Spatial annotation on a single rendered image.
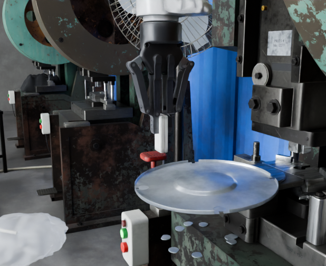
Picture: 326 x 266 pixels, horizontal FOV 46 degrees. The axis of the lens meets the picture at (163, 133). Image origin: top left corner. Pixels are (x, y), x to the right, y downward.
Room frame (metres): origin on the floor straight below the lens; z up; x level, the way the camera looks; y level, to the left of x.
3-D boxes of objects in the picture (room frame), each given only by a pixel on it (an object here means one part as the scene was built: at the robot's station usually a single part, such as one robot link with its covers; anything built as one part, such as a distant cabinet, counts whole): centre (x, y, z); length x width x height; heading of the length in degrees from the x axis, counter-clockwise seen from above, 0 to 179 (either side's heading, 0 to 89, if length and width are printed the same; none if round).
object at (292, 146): (0.86, -0.31, 0.84); 0.05 x 0.03 x 0.04; 25
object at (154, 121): (0.70, 0.02, 0.92); 0.03 x 0.01 x 0.05; 114
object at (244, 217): (0.79, -0.16, 0.72); 0.25 x 0.14 x 0.14; 115
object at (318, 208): (0.65, -0.28, 0.75); 0.03 x 0.03 x 0.10; 25
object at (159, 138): (0.71, 0.01, 0.90); 0.03 x 0.01 x 0.07; 24
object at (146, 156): (1.06, 0.03, 0.72); 0.07 x 0.06 x 0.08; 115
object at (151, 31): (0.71, 0.00, 1.05); 0.08 x 0.07 x 0.09; 114
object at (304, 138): (0.87, -0.33, 0.86); 0.20 x 0.16 x 0.05; 25
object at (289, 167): (0.86, -0.32, 0.76); 0.15 x 0.09 x 0.05; 25
